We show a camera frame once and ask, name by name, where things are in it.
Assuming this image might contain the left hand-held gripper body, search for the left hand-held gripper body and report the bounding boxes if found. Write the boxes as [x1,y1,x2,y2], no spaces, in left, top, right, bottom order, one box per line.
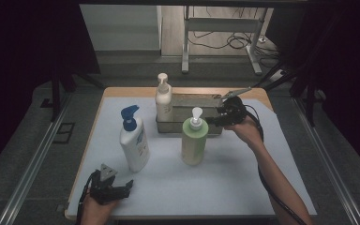
[88,162,120,205]

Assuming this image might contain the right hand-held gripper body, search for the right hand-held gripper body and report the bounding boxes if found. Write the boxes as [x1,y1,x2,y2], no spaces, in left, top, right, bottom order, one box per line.
[217,87,252,126]

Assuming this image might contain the metal mesh basket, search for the metal mesh basket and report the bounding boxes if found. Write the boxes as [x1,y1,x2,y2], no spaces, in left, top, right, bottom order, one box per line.
[155,93,227,136]

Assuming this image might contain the green bottle with white pump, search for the green bottle with white pump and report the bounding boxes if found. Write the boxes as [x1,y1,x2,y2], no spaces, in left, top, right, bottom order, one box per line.
[181,106,210,167]

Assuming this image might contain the white bottle with blue pump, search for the white bottle with blue pump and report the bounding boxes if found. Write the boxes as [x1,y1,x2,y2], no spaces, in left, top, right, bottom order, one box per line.
[119,104,151,173]

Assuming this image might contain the cream bottle with cream pump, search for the cream bottle with cream pump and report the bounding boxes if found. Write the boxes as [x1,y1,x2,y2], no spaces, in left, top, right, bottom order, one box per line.
[155,72,173,123]

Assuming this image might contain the person's left hand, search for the person's left hand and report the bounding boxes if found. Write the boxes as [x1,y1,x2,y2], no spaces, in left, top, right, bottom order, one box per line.
[80,194,120,225]

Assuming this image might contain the person's right hand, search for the person's right hand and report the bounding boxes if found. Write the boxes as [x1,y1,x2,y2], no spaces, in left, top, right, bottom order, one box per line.
[224,115,263,152]

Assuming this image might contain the white power strip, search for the white power strip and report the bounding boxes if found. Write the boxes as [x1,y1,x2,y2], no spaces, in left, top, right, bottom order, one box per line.
[270,68,288,83]

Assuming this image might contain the pale blue table mat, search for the pale blue table mat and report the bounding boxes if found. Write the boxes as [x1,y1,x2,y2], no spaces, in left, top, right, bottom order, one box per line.
[66,97,318,218]

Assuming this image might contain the black metal stand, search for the black metal stand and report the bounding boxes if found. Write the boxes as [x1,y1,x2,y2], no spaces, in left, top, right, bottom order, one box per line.
[252,62,319,128]
[50,59,105,123]

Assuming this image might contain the dark curtain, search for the dark curtain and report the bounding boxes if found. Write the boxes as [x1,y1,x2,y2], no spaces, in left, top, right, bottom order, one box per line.
[265,0,360,183]
[0,0,101,180]

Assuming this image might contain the white panel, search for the white panel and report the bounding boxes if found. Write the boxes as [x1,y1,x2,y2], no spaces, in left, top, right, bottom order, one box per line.
[79,4,163,53]

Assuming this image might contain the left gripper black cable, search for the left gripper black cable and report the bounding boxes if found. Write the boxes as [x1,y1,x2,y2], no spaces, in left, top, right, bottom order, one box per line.
[74,172,96,225]

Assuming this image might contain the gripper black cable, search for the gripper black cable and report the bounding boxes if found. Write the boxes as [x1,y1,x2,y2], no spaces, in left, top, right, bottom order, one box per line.
[74,172,96,225]
[244,104,308,225]

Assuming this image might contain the black floor cables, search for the black floor cables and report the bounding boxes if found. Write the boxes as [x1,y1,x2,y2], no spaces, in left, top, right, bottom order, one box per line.
[188,6,280,68]

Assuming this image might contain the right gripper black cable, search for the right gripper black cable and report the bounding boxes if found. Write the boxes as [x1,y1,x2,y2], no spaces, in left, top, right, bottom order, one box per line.
[244,104,308,225]

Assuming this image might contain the aluminium rail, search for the aluminium rail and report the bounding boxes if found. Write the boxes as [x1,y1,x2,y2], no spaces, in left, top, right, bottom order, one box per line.
[0,93,73,225]
[292,97,360,225]

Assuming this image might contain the white metal desk frame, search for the white metal desk frame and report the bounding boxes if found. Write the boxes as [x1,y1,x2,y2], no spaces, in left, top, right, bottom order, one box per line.
[181,6,263,76]

